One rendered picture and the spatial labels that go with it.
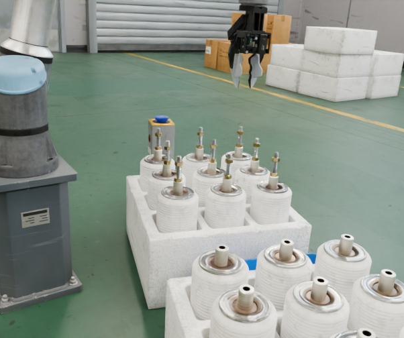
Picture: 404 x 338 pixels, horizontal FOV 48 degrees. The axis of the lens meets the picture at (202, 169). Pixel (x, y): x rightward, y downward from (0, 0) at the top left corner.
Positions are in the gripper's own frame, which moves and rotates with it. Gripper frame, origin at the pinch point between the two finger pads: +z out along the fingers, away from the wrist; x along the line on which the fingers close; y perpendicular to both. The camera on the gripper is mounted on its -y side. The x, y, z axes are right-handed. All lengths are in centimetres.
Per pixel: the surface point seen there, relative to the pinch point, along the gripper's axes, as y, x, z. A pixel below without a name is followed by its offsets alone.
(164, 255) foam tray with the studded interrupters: 32, -28, 33
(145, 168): 3.6, -27.3, 22.6
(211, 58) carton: -374, 108, 36
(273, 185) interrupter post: 25.4, -0.1, 20.2
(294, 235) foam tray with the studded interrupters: 32.0, 3.7, 30.6
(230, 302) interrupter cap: 65, -25, 21
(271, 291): 58, -15, 26
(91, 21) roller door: -493, -14, 8
